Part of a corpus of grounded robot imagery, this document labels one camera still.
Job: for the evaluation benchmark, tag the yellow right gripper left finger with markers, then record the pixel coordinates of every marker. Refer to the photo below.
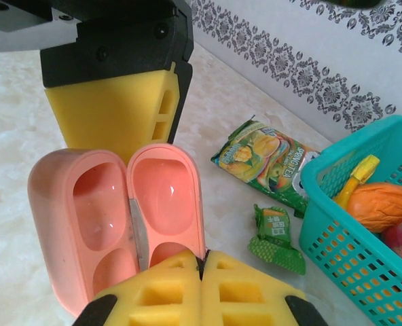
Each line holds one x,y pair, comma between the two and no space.
160,299

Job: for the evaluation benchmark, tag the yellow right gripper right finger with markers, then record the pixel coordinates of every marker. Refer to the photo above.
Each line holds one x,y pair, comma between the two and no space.
248,302

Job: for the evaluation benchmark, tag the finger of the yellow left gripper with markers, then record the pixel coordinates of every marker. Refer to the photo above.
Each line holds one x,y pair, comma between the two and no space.
109,112

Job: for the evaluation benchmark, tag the pink earbud charging case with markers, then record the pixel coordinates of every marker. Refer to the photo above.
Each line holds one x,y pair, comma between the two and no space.
95,203

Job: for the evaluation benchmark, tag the small green candy packet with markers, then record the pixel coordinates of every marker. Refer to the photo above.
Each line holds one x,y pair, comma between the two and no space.
275,251

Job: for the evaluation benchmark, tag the teal plastic basket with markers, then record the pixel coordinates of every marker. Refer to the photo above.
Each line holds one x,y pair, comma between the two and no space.
311,180

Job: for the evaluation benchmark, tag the green fruit candy bag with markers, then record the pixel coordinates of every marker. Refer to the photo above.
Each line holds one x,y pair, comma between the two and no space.
265,159

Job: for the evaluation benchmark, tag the orange toy fruit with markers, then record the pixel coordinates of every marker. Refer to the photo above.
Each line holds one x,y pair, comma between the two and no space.
381,203

